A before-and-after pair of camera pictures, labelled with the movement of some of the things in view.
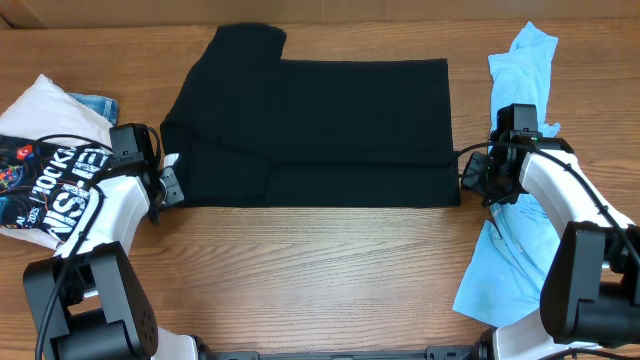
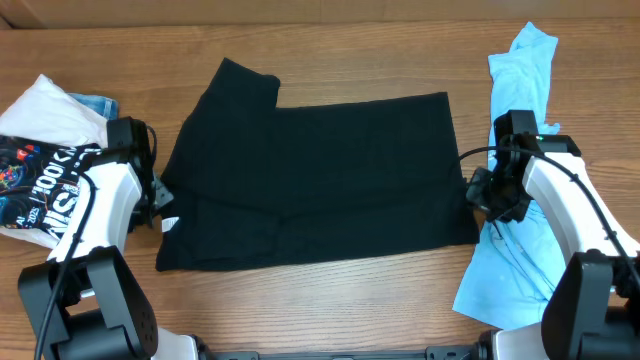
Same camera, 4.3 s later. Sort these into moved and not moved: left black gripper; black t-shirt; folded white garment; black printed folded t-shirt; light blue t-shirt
Moved: black t-shirt; left black gripper
Not moved: folded white garment; black printed folded t-shirt; light blue t-shirt
